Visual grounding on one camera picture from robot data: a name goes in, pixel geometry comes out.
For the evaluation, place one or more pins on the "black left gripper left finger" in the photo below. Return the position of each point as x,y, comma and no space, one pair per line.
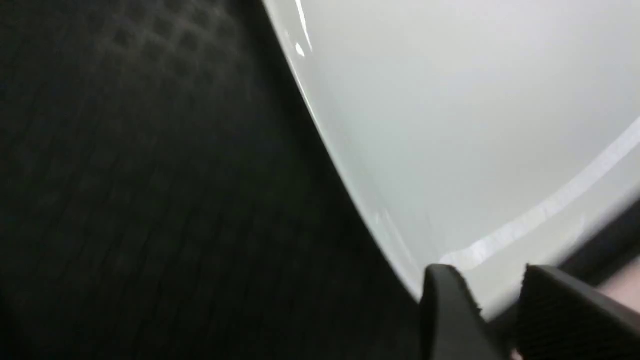
450,321

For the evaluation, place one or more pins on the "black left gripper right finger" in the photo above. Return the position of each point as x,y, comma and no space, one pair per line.
562,318

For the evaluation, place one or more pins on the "large white square plate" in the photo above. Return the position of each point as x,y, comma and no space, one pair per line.
482,134

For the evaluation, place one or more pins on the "black serving tray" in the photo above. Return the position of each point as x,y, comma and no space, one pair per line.
166,196

